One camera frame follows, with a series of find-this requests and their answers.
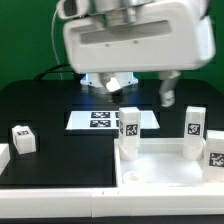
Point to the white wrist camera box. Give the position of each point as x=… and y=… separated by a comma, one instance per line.
x=72, y=9

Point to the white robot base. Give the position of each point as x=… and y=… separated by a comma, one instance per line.
x=91, y=80

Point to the white square tabletop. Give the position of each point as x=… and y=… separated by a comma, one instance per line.
x=160, y=162

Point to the white sheet with tags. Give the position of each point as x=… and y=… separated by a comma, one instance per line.
x=106, y=120

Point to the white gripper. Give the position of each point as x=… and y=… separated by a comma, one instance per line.
x=141, y=35

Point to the white front fence bar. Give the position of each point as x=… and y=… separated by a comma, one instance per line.
x=49, y=203

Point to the white left fence piece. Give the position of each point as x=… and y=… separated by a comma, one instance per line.
x=4, y=156

